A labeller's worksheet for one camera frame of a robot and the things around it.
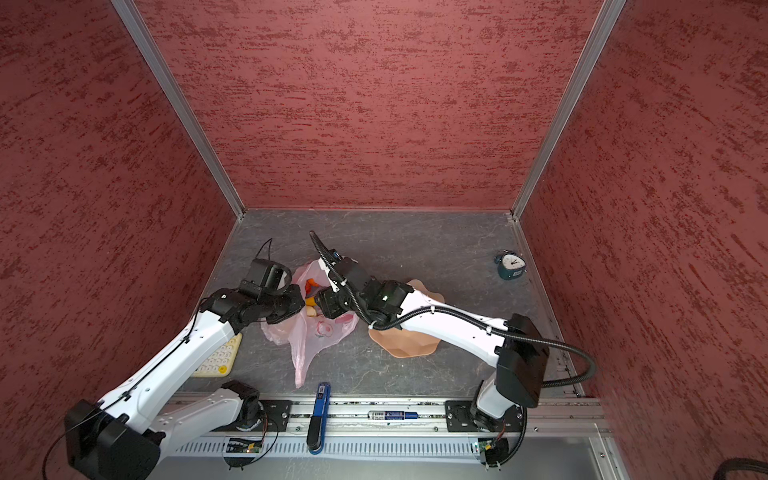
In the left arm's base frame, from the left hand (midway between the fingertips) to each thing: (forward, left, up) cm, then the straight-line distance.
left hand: (305, 308), depth 79 cm
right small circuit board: (-30, -49, -14) cm, 59 cm away
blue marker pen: (-23, -24, -12) cm, 35 cm away
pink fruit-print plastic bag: (-7, -2, 0) cm, 7 cm away
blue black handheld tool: (-25, -6, -12) cm, 28 cm away
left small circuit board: (-29, +13, -16) cm, 36 cm away
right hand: (-1, -6, +7) cm, 9 cm away
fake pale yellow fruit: (+3, +1, -7) cm, 8 cm away
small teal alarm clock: (+22, -65, -9) cm, 69 cm away
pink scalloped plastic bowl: (-5, -27, -12) cm, 30 cm away
